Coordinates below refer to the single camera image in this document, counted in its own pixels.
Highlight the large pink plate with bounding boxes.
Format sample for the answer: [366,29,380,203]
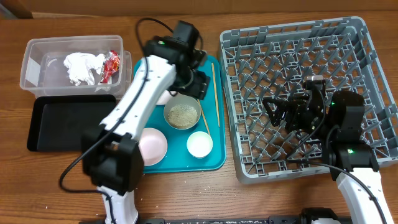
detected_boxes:
[156,91,173,105]

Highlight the white cup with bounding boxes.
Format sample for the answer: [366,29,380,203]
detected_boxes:
[187,131,213,159]

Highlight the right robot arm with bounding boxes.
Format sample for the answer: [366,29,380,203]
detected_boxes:
[262,82,394,223]

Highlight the rice pile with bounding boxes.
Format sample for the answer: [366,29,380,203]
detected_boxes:
[167,104,198,128]

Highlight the clear plastic bin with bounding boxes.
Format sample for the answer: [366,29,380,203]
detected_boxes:
[20,35,132,99]

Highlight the grey dishwasher rack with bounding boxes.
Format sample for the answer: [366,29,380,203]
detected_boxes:
[219,17,397,184]

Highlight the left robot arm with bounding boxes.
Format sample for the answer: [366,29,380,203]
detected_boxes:
[81,21,210,223]

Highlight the black tray bin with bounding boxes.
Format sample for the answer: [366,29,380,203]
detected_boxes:
[27,95,116,152]

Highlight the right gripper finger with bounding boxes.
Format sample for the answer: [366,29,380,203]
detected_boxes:
[262,98,288,126]
[282,102,302,131]

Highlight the wooden chopstick near rack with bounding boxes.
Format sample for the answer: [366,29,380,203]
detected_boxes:
[211,62,220,127]

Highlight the red snack wrapper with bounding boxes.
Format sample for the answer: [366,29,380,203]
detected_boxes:
[100,50,121,83]

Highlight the wooden chopstick inner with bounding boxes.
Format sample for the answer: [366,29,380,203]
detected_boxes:
[197,100,211,137]

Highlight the crumpled white tissue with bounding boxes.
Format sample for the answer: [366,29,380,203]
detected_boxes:
[63,52,105,86]

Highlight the teal plastic tray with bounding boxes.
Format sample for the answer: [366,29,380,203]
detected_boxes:
[144,56,226,174]

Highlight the grey bowl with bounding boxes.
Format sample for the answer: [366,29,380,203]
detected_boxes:
[164,95,201,130]

